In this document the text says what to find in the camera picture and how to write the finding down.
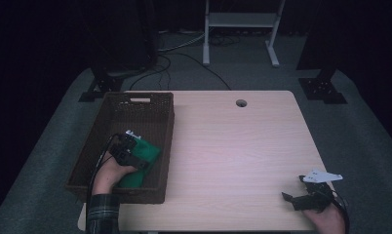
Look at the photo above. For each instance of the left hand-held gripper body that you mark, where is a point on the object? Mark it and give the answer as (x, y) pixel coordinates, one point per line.
(124, 151)

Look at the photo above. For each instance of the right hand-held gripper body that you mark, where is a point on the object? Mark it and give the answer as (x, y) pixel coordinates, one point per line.
(317, 198)

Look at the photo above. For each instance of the green printed t-shirt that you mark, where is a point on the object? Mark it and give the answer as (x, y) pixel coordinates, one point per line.
(148, 152)

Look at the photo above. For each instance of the brown wicker basket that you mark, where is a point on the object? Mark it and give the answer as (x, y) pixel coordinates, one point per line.
(132, 110)

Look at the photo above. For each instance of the person's right hand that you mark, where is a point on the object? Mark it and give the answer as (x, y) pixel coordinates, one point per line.
(327, 222)

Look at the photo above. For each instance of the person's left hand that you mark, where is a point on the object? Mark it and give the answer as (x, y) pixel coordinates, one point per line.
(108, 177)

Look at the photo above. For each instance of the black metal stand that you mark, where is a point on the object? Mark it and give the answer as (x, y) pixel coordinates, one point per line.
(103, 85)
(321, 90)

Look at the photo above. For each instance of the white metal stand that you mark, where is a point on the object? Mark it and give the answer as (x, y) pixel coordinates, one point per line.
(239, 20)

